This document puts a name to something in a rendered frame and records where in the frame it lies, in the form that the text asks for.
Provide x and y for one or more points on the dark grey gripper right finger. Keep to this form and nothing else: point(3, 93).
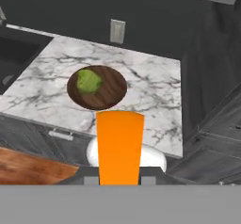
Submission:
point(151, 173)

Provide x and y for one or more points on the brown wooden salad bowl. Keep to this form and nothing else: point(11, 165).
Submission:
point(108, 91)

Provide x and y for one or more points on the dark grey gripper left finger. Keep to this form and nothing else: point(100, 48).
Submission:
point(81, 175)

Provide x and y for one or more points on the grey wall outlet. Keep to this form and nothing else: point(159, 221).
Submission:
point(117, 31)

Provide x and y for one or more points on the silver tap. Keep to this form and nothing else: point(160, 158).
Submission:
point(2, 18)

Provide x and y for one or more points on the dark grey cupboard run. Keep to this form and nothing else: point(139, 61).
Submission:
point(210, 146)

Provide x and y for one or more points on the black sink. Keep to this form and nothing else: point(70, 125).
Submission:
point(19, 58)

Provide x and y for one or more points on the green lettuce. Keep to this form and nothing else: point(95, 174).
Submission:
point(88, 82)

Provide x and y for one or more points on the dark grey drawer front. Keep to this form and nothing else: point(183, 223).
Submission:
point(37, 141)

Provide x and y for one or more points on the white round object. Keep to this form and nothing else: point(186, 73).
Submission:
point(153, 158)

